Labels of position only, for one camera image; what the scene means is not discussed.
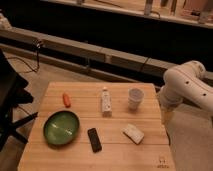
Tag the white plastic bottle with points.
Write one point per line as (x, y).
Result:
(106, 103)

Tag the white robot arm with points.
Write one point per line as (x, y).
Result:
(185, 82)

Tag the white paper cup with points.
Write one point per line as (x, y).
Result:
(135, 98)

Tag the orange carrot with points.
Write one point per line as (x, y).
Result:
(66, 100)

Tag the white sponge block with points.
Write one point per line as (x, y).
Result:
(133, 133)

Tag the black remote control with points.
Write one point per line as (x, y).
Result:
(94, 140)

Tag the green bowl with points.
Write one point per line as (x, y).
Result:
(61, 128)

